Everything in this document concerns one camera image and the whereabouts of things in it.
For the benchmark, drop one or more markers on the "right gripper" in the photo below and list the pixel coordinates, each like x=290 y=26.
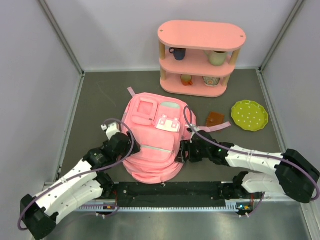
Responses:
x=185 y=146

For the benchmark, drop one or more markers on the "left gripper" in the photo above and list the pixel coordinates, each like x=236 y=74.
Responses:
x=128 y=147

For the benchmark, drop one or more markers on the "pink student backpack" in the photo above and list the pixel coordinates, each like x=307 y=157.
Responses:
x=159 y=125

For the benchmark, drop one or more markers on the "brown leather wallet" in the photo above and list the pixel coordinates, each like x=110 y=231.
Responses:
x=214 y=119

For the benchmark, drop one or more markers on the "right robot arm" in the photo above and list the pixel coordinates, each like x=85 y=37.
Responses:
x=287 y=173

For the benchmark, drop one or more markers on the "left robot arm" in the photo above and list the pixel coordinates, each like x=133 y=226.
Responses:
x=88 y=180

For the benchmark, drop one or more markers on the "orange cup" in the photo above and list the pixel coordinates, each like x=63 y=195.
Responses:
x=186 y=80

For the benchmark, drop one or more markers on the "patterned flower-shaped bowl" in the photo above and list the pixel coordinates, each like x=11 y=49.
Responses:
x=211 y=81

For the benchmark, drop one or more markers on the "green polka dot plate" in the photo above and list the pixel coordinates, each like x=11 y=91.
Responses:
x=249 y=115

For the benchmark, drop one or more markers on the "pink three-tier wooden shelf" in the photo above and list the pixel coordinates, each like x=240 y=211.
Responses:
x=197 y=37

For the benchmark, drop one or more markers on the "beige ceramic mug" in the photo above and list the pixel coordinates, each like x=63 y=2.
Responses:
x=216 y=58

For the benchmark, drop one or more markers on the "dark blue mug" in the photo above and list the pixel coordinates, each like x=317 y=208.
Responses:
x=178 y=53

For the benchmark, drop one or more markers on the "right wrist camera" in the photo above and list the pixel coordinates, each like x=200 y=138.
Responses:
x=192 y=130

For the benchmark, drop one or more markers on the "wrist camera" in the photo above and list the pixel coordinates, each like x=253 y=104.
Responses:
x=192 y=130
x=110 y=129

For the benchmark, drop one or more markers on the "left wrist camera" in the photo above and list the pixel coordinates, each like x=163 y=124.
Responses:
x=110 y=129

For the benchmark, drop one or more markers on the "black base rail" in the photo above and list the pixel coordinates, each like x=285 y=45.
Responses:
x=179 y=194

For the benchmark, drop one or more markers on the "white cable duct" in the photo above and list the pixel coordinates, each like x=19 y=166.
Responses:
x=227 y=207

